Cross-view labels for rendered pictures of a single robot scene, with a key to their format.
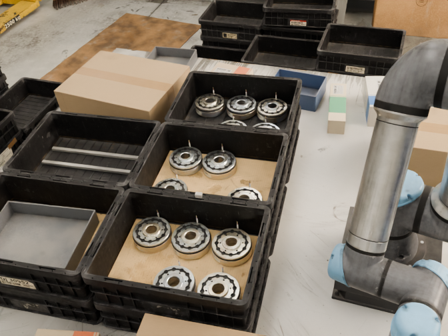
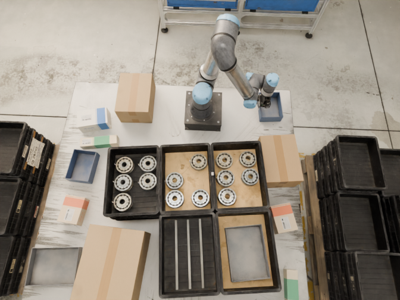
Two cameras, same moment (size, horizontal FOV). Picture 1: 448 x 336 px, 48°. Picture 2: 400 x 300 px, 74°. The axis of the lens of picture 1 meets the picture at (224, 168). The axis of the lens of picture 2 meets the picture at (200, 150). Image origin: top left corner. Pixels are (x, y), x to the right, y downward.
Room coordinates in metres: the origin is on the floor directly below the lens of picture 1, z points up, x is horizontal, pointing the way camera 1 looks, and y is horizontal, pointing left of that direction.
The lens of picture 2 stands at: (1.16, 0.43, 2.38)
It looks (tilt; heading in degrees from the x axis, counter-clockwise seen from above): 69 degrees down; 249
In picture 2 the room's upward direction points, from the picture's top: 1 degrees clockwise
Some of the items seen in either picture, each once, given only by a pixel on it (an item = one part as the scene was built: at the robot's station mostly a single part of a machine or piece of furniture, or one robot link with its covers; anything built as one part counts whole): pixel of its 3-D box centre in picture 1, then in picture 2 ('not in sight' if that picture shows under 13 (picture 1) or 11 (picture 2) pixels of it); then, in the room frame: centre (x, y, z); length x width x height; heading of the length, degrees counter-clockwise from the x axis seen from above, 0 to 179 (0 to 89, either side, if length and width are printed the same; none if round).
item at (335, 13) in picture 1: (300, 34); not in sight; (2.79, -0.54, 0.37); 0.42 x 0.34 x 0.46; 67
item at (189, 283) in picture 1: (173, 283); (250, 176); (0.73, 0.15, 0.86); 0.10 x 0.10 x 0.01
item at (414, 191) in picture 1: (397, 201); (202, 95); (0.83, -0.41, 0.97); 0.13 x 0.12 x 0.14; 57
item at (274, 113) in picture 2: not in sight; (269, 106); (0.36, -0.29, 0.74); 0.20 x 0.15 x 0.07; 70
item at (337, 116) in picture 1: (337, 107); (100, 142); (1.54, -0.45, 0.73); 0.24 x 0.06 x 0.06; 165
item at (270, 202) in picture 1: (211, 162); (186, 177); (1.09, 0.03, 0.92); 0.40 x 0.30 x 0.02; 72
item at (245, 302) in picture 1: (180, 243); (238, 174); (0.81, 0.12, 0.92); 0.40 x 0.30 x 0.02; 72
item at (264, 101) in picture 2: not in sight; (265, 98); (0.44, -0.29, 0.89); 0.09 x 0.08 x 0.12; 70
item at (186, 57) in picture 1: (166, 68); (54, 265); (1.96, 0.21, 0.73); 0.27 x 0.20 x 0.05; 160
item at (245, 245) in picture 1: (231, 243); (224, 160); (0.84, 0.00, 0.86); 0.10 x 0.10 x 0.01
